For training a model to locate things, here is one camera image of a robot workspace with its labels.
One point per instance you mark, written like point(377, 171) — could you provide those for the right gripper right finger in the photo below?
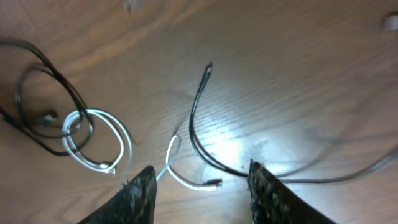
point(273, 203)

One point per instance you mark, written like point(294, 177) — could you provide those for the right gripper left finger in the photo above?
point(133, 204)

